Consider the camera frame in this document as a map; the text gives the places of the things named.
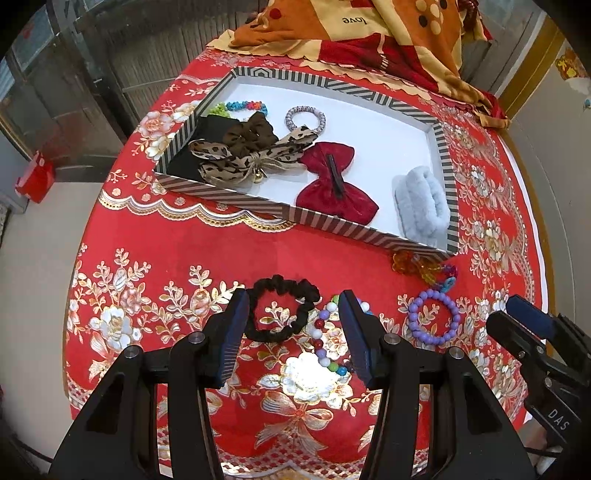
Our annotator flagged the multicoloured round bead bracelet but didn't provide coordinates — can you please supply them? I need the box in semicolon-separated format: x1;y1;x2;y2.
302;299;376;377

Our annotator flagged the transparent coloured bead bracelet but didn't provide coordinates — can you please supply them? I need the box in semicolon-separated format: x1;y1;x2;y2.
392;251;459;292

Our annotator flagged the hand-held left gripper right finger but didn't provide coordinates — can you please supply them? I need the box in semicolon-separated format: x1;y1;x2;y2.
339;290;536;480

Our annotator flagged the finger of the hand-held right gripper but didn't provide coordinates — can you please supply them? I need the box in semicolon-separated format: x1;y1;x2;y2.
505;295;591;370
486;311;591;437

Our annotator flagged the black cloth hair accessory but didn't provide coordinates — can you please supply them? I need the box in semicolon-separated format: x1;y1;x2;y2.
167;115;242;182

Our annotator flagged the red yellow wall sticker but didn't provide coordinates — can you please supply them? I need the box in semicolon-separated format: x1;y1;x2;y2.
555;46;591;112

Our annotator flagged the metal slatted door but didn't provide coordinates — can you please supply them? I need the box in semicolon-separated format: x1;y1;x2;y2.
60;0;259;168

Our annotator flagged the purple bead bracelet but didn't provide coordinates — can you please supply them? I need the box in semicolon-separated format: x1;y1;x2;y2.
407;289;458;347

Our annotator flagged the silver spiral hair tie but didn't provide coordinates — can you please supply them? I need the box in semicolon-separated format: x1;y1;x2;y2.
285;106;327;139

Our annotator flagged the green blue chunky bead bracelet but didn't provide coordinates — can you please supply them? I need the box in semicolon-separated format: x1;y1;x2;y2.
208;99;269;117

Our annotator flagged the pale fluffy claw clip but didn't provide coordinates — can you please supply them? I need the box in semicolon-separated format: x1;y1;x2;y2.
392;166;450;244

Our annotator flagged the black scrunchie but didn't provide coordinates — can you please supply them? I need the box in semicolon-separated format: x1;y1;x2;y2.
243;274;322;343

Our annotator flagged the red velvet hair bow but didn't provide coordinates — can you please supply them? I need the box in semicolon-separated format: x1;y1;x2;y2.
295;142;380;227

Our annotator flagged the striped cardboard box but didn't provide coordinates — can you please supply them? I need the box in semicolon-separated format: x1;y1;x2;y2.
153;66;460;257

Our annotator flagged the brown hair bow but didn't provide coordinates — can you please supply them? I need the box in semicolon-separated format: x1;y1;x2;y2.
224;112;280;151

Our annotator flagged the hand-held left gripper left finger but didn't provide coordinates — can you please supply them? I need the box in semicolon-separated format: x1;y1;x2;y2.
48;290;251;480

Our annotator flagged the orange patterned blanket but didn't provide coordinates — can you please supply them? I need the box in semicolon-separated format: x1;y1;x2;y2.
205;0;511;130

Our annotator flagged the red bag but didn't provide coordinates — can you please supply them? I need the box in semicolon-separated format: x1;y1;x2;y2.
15;151;55;204

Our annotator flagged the red floral tablecloth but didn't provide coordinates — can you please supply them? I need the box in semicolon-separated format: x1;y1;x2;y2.
65;46;550;480

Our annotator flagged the leopard print hair bow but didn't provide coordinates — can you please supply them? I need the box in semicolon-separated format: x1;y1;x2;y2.
188;126;317;188

